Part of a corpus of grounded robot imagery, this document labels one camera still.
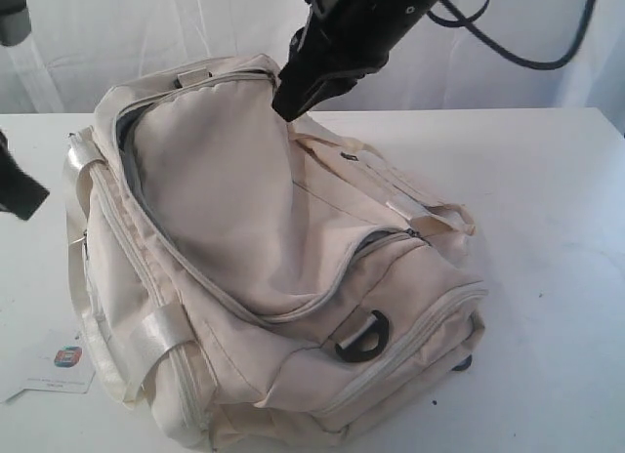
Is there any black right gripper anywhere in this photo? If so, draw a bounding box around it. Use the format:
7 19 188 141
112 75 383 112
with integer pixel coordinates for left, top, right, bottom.
271 0 390 122

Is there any cream fabric duffel bag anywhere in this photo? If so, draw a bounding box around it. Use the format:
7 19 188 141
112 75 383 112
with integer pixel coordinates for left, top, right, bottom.
64 55 486 450

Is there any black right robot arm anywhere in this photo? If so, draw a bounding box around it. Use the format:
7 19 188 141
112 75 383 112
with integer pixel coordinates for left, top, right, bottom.
272 0 440 122

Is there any white curtain backdrop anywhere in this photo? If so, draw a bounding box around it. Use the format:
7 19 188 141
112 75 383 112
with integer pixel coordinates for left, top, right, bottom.
1 0 624 114

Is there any white paper card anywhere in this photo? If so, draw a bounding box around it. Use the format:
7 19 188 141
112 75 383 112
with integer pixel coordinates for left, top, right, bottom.
1 332 95 403

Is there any black tape roll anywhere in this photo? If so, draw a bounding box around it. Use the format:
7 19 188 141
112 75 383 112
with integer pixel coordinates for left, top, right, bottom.
453 355 473 372

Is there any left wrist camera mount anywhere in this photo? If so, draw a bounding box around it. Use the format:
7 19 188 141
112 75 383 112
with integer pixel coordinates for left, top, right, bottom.
0 0 31 47

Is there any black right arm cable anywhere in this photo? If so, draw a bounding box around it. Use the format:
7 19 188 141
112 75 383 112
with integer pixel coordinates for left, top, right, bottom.
427 0 602 71

